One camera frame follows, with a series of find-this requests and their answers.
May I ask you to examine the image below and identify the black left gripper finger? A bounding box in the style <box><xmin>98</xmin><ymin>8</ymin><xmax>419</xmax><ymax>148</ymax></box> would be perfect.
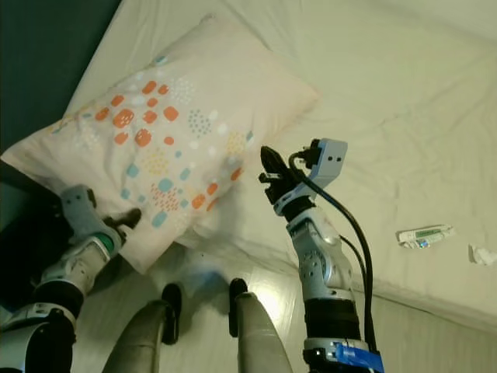
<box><xmin>103</xmin><ymin>207</ymin><xmax>143</xmax><ymax>232</ymax></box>

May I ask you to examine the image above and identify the pink patterned pillow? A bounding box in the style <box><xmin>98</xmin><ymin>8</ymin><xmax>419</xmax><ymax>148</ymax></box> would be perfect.
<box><xmin>2</xmin><ymin>14</ymin><xmax>321</xmax><ymax>274</ymax></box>

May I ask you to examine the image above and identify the dark blue trash bin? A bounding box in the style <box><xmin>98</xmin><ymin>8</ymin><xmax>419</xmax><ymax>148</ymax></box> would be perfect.
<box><xmin>0</xmin><ymin>202</ymin><xmax>75</xmax><ymax>312</ymax></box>

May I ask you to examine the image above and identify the grey robot left leg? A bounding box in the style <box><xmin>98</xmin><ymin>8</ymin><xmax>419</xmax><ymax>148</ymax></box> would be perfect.
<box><xmin>101</xmin><ymin>281</ymin><xmax>183</xmax><ymax>373</ymax></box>

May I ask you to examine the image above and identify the grey robot leg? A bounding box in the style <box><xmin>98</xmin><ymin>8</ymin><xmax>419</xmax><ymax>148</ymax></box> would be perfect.
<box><xmin>229</xmin><ymin>278</ymin><xmax>304</xmax><ymax>373</ymax></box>
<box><xmin>101</xmin><ymin>281</ymin><xmax>183</xmax><ymax>373</ymax></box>

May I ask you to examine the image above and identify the white green tube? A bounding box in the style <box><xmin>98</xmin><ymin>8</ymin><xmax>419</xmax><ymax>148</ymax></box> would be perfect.
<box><xmin>396</xmin><ymin>225</ymin><xmax>456</xmax><ymax>250</ymax></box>

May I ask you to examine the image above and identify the grey robot right leg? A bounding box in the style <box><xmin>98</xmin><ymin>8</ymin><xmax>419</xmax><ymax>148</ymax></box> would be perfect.
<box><xmin>229</xmin><ymin>278</ymin><xmax>304</xmax><ymax>373</ymax></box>

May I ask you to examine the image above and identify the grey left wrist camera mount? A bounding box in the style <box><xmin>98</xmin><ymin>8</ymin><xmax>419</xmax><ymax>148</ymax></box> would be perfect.
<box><xmin>64</xmin><ymin>185</ymin><xmax>106</xmax><ymax>234</ymax></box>

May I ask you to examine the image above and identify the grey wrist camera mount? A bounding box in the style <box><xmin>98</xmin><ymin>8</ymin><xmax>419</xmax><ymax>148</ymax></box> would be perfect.
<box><xmin>64</xmin><ymin>185</ymin><xmax>106</xmax><ymax>234</ymax></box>
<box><xmin>276</xmin><ymin>138</ymin><xmax>349</xmax><ymax>214</ymax></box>

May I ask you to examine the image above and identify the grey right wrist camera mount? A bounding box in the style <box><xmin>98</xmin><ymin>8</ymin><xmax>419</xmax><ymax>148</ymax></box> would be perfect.
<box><xmin>276</xmin><ymin>138</ymin><xmax>349</xmax><ymax>214</ymax></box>

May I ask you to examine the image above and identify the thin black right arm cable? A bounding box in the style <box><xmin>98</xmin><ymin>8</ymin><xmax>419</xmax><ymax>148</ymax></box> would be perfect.
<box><xmin>338</xmin><ymin>233</ymin><xmax>366</xmax><ymax>296</ymax></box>

